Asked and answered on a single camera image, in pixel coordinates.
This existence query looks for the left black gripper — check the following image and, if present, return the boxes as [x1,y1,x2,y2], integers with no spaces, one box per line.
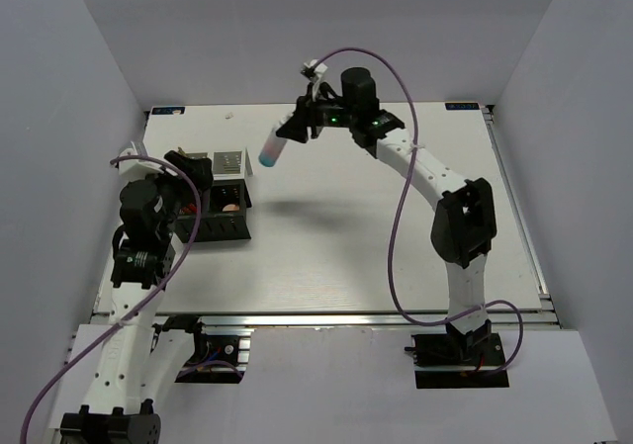
[140,150,213,239]

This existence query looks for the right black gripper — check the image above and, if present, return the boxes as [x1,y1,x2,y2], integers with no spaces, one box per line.
[277,82,358,143]

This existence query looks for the dark red makeup pencil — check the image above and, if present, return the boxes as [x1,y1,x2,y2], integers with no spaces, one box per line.
[180,204,199,216]

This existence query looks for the pink round puff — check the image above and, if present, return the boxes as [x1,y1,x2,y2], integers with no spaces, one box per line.
[223,204,240,213]

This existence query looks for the white pink blue bottle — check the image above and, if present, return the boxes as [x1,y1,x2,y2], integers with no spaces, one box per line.
[258,115,291,167]

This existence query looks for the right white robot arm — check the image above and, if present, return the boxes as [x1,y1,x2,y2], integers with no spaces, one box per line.
[273,61,497,364]

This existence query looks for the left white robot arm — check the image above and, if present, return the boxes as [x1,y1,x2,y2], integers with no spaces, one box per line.
[60,148,213,443]

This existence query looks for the black mesh organizer box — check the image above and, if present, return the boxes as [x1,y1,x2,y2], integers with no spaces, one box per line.
[194,179,252,242]

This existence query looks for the right blue table label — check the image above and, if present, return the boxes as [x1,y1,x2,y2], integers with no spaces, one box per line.
[444,102,480,111]

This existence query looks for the blue table label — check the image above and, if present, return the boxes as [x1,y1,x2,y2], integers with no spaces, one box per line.
[150,107,185,116]
[444,102,480,111]

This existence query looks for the white mesh organizer box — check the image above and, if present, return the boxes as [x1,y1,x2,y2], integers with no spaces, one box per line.
[187,148,253,179]

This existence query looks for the left blue table label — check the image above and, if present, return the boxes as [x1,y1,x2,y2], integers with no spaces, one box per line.
[150,107,185,116]

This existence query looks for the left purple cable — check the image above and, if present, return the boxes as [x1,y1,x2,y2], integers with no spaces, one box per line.
[22,153,246,444]

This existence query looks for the purple cable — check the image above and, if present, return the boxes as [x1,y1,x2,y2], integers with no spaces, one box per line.
[22,153,246,444]
[316,47,525,377]

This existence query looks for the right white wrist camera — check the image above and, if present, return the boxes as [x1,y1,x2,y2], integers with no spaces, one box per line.
[301,59,327,101]

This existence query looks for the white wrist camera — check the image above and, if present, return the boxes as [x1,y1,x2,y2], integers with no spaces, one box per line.
[111,141,162,182]
[301,59,327,101]

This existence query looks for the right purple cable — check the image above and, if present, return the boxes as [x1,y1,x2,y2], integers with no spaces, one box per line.
[316,47,525,377]

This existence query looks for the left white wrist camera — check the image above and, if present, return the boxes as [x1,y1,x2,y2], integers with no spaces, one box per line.
[111,141,162,182]

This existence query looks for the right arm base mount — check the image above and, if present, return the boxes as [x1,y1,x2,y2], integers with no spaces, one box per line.
[404,333,509,390]

